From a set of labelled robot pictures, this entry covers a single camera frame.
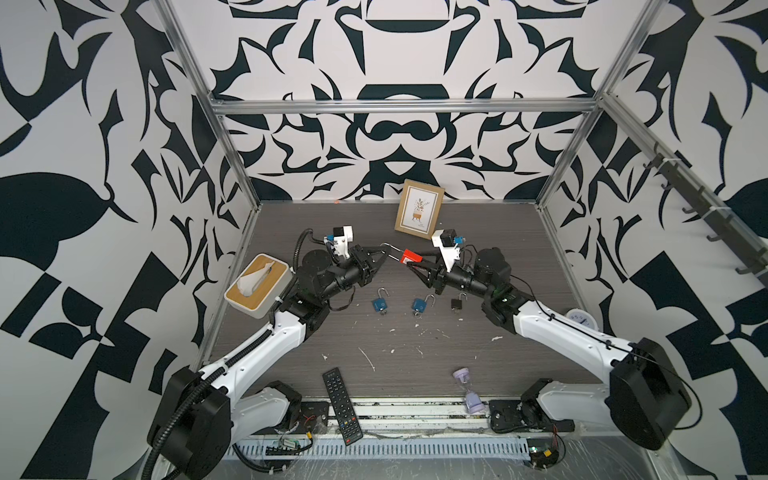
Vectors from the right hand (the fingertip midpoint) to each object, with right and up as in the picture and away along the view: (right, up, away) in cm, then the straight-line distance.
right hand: (413, 259), depth 73 cm
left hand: (-5, +4, -4) cm, 7 cm away
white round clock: (+52, -18, +16) cm, 57 cm away
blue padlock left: (-8, -16, +20) cm, 27 cm away
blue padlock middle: (+4, -16, +20) cm, 26 cm away
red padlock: (-2, +1, -1) cm, 2 cm away
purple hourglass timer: (+15, -35, +2) cm, 38 cm away
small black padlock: (+15, -16, +21) cm, 30 cm away
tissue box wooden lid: (-46, -8, +19) cm, 50 cm away
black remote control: (-17, -36, +2) cm, 40 cm away
